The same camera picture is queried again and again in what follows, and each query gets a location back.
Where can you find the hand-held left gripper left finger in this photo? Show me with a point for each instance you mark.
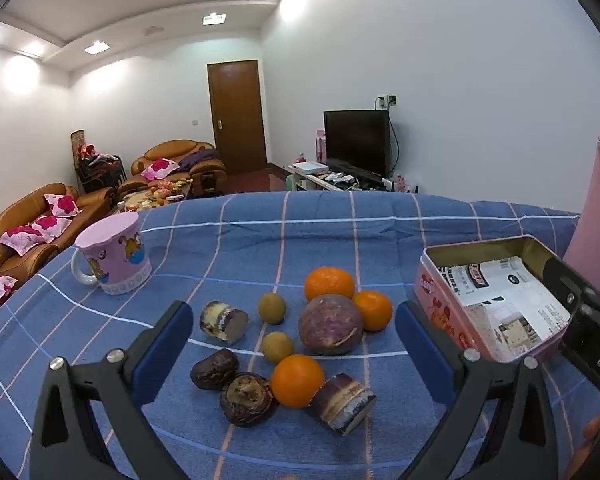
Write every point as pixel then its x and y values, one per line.
pixel 166 340

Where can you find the wall power socket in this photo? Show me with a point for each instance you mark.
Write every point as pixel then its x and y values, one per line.
pixel 387 100

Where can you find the purple passion fruit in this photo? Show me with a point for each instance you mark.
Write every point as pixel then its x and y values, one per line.
pixel 330 325

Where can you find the purple blanket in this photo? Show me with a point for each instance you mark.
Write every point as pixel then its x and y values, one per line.
pixel 197 159

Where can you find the black television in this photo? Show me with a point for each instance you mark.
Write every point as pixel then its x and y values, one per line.
pixel 357 142

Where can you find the brown leather armchair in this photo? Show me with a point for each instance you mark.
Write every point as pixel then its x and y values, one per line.
pixel 175 152

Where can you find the person's right hand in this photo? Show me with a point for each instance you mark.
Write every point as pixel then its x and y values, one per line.
pixel 594 432

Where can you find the pink cartoon mug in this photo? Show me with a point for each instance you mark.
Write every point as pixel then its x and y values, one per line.
pixel 115 255

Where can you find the square ceiling light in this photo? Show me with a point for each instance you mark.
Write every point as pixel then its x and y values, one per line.
pixel 97 47

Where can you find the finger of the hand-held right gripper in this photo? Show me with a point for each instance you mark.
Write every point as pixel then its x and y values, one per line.
pixel 572 287

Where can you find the black rack with clothes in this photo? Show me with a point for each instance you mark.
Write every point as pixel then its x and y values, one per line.
pixel 100 172

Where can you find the pink tin box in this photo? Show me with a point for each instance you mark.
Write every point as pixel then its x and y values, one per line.
pixel 440 305

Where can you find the white television stand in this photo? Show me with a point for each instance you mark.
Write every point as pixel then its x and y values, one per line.
pixel 330 182

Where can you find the pink tall box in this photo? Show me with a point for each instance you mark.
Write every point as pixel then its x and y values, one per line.
pixel 320 147

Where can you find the white flat box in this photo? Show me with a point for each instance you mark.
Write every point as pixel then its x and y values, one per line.
pixel 309 167

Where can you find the dark water chestnut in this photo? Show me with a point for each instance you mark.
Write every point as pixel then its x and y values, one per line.
pixel 214 369
pixel 246 400

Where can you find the brown longan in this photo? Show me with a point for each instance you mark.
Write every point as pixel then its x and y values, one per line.
pixel 271 308
pixel 277 347

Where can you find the brown wooden door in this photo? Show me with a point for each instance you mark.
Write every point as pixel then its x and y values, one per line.
pixel 237 115

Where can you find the orange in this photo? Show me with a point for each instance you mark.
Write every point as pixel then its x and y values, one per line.
pixel 330 282
pixel 376 311
pixel 297 381

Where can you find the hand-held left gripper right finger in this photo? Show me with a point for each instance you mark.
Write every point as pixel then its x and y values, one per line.
pixel 414 335

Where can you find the cluttered coffee table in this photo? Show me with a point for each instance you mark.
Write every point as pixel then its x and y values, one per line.
pixel 152 197

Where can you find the blue plaid cloth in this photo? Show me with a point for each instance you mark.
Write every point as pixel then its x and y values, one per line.
pixel 280 230

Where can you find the printed paper sheet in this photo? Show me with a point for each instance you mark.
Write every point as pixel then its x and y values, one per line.
pixel 505 300

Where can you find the brown rolled mat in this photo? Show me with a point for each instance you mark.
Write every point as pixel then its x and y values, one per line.
pixel 77 142

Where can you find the brown leather sofa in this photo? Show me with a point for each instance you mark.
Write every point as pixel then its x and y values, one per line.
pixel 10 210

